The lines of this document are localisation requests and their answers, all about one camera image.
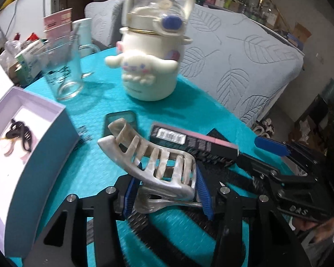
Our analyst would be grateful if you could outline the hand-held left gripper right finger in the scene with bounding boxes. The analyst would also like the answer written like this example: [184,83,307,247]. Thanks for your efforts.
[195,168,298,267]

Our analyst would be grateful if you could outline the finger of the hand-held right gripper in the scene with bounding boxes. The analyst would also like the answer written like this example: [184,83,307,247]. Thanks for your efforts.
[255,138,332,182]
[238,154,312,182]

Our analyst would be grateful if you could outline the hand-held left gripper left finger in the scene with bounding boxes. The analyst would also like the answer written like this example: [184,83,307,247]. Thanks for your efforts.
[31,176,141,267]

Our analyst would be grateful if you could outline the large beige hair claw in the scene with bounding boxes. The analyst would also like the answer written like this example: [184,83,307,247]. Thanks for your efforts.
[97,118,198,214]

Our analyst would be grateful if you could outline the pink and black cosmetic box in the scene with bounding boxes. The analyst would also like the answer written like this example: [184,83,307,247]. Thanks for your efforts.
[149,122,240,167]

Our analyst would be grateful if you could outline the small black tray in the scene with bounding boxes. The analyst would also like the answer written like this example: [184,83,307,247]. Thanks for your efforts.
[102,111,138,135]

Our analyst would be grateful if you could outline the lavender gift box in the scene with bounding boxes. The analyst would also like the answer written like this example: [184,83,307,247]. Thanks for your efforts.
[0,53,80,258]

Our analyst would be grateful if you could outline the black hair claw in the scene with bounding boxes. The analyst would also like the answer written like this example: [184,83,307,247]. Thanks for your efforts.
[4,118,34,152]

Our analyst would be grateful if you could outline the person's right hand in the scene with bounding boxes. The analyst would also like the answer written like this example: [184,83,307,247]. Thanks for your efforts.
[298,217,334,245]

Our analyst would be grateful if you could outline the row of slippers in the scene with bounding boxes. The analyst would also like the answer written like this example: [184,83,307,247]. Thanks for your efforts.
[253,118,276,136]

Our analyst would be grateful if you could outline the black rack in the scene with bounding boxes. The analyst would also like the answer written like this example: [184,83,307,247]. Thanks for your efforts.
[295,95,334,145]

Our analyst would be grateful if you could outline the grey leaf-pattern chair cover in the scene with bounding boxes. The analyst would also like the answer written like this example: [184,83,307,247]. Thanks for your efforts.
[174,0,305,127]

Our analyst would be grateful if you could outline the teal bubble mat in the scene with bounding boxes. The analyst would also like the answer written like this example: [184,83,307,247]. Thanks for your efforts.
[6,47,298,267]

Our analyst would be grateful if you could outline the white cartoon water bottle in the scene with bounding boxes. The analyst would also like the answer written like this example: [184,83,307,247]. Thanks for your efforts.
[104,0,195,102]

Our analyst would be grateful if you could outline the cardboard box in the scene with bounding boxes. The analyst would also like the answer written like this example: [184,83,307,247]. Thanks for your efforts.
[288,22,312,48]

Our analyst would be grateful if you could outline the glass mug with cartoon print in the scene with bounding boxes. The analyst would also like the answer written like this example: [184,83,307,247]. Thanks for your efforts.
[40,32,101,102]

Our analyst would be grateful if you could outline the row of bottles and boxes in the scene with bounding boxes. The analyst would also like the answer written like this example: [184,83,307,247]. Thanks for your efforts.
[203,0,290,31]

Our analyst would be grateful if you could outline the green and white carton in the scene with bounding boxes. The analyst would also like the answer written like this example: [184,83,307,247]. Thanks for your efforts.
[15,39,49,84]

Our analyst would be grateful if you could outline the light blue tumbler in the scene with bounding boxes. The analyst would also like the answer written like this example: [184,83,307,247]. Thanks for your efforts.
[72,18,94,48]

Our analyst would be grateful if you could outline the chair with grey leaf cover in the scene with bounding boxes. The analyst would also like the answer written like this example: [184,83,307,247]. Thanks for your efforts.
[84,0,128,49]

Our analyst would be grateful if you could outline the clear plastic bag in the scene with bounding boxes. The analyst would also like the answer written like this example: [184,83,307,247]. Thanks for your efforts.
[0,39,23,70]

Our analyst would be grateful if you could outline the white fridge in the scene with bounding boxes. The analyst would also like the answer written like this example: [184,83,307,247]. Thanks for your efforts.
[0,0,53,34]

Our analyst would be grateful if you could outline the black power cable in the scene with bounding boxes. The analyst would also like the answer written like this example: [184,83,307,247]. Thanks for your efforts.
[6,0,21,34]

